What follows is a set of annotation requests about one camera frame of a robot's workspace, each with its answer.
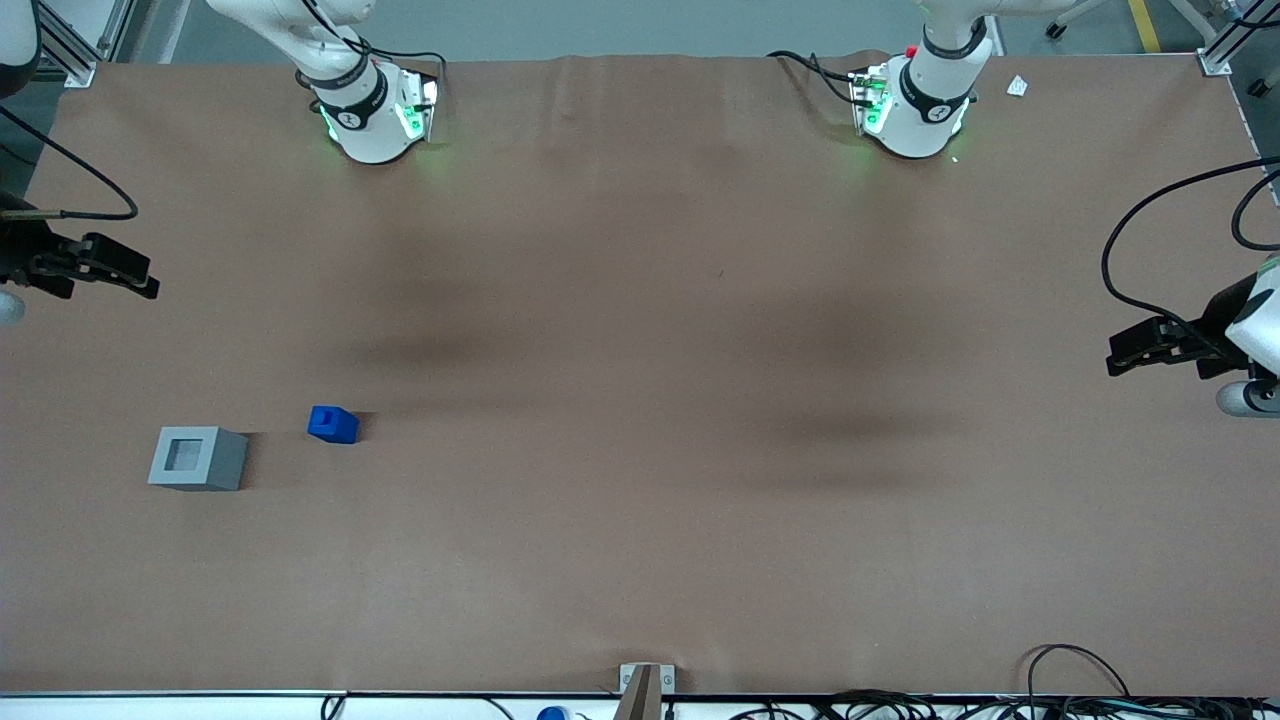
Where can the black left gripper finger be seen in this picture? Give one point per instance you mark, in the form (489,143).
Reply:
(1155,330)
(1135,358)

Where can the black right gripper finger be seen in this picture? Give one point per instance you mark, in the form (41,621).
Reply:
(115,258)
(130,287)

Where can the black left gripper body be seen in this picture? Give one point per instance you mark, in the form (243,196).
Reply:
(1212,318)

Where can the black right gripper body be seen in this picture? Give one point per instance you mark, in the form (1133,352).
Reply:
(22,256)

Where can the blue plastic insert part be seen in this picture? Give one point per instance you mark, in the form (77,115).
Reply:
(333,426)

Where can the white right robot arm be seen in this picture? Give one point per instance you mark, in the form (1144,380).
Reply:
(365,135)

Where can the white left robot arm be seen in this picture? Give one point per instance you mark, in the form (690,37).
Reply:
(920,120)

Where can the gray square base block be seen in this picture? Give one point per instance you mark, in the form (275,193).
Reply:
(225,465)

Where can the small black foot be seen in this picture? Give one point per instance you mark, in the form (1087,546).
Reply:
(1258,88)

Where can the white paper scrap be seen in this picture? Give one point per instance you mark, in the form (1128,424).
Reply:
(1017,86)

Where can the chair leg with caster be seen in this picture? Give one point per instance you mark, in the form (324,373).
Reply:
(1058,28)

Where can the brown table mat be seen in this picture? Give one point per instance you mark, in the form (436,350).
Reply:
(640,450)

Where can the aluminium frame post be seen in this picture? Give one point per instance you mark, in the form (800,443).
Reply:
(1215,62)
(80,72)

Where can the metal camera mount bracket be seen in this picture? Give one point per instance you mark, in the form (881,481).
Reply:
(640,700)

